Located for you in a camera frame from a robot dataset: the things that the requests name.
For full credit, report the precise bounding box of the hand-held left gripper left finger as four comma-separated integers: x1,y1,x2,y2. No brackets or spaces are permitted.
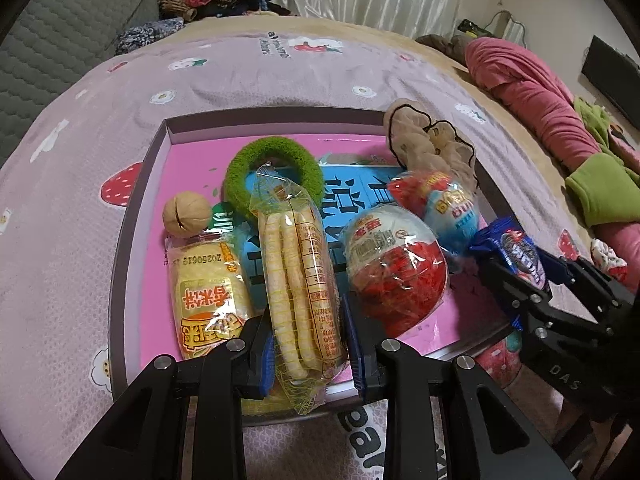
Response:
55,315,276,480

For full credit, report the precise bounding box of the dark brown cloth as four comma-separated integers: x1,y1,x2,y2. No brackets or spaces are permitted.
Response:
415,32,471,66

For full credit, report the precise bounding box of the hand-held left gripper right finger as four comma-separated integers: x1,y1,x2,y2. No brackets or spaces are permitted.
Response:
341,294,557,480

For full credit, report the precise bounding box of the dark blue cookie packet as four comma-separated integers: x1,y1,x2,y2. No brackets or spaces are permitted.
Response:
469,216,551,291

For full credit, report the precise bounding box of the blue toy egg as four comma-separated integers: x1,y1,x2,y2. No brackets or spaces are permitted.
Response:
389,169,482,261

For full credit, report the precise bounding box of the white wire frame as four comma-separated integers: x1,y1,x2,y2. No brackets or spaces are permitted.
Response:
492,10,527,48

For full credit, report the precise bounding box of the clear rice roll packet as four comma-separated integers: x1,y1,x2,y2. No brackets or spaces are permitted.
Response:
248,162,349,416

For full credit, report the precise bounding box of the green fleece cloth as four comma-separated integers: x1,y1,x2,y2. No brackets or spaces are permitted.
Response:
566,96,640,228

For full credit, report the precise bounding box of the grey shallow cardboard box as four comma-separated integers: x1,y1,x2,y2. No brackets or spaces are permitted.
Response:
107,105,521,428

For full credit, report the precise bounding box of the beige sheer scrunchie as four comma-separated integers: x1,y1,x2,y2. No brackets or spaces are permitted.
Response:
384,98,478,193

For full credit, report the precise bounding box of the grey quilted headboard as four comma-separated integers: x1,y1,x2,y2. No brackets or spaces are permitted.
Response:
0,0,160,126

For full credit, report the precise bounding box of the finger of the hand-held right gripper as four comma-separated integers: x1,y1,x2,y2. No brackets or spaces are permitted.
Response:
482,255,615,347
544,254,637,327

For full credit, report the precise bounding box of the red toy egg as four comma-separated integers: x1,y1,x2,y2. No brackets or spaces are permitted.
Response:
344,207,449,339

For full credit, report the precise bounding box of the walnut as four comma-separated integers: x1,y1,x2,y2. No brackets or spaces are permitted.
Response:
162,195,212,237

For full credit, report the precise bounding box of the yellow snack packet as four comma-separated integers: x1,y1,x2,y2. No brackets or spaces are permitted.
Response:
165,230,261,361

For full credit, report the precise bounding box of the dark blue patterned cloth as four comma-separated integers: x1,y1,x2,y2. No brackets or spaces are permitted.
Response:
116,16,185,55

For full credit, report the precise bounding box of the pink quilt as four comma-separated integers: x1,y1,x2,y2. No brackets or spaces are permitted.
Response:
465,37,640,281

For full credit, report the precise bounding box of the red white cloth toy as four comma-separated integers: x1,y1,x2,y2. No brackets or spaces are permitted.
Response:
590,239,630,282

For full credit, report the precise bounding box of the pink and blue book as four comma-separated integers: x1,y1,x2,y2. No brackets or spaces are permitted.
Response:
152,132,506,411

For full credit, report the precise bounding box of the green fuzzy scrunchie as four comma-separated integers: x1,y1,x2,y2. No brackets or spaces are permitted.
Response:
224,136,323,223

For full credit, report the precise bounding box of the purple printed blanket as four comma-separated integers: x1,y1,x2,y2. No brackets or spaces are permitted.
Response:
0,17,596,480

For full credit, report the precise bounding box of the black television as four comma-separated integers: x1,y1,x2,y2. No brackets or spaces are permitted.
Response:
582,35,640,131

